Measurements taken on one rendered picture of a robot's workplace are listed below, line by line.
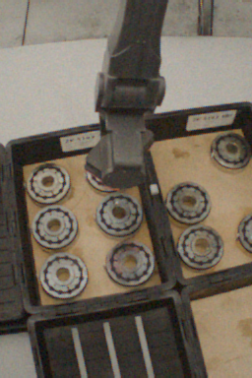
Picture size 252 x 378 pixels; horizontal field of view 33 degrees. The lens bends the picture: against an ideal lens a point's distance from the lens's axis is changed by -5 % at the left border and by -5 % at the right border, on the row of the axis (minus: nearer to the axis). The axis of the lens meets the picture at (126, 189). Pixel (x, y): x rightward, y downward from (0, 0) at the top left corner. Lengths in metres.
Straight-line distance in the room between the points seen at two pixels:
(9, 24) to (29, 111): 1.47
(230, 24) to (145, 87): 2.21
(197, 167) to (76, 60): 0.59
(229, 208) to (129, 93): 0.55
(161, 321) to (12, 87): 0.86
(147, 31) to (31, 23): 2.23
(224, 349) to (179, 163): 0.46
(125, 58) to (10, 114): 0.87
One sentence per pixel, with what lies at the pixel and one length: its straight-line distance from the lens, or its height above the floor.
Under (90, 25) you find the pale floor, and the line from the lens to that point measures 2.62.
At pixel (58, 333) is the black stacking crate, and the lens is 0.94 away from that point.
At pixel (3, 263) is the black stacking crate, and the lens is 0.99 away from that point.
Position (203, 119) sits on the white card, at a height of 0.90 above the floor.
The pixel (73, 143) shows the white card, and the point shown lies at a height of 0.89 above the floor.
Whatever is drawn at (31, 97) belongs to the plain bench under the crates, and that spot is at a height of 0.70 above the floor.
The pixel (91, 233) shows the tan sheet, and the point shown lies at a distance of 0.98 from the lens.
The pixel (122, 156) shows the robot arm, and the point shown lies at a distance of 0.55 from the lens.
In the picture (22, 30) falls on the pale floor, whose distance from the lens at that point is 2.67.
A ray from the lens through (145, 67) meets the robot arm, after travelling 0.52.
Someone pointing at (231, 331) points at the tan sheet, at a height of 0.83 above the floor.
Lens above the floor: 1.75
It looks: 64 degrees down
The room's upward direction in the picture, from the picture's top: 1 degrees clockwise
